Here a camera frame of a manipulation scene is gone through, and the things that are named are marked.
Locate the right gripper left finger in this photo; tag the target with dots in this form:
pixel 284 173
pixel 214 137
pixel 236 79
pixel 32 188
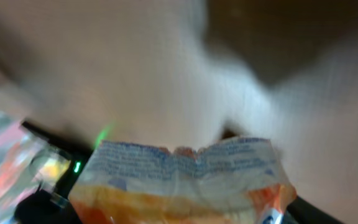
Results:
pixel 42 207

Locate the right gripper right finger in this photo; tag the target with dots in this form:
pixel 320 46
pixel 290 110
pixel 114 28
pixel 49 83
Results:
pixel 302 212

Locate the red Top chocolate bar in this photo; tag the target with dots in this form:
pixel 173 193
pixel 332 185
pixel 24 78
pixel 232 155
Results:
pixel 17 148

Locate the orange tissue pack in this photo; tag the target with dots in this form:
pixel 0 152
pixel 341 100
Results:
pixel 236 180

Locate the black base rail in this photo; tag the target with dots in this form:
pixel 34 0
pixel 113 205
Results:
pixel 75 152

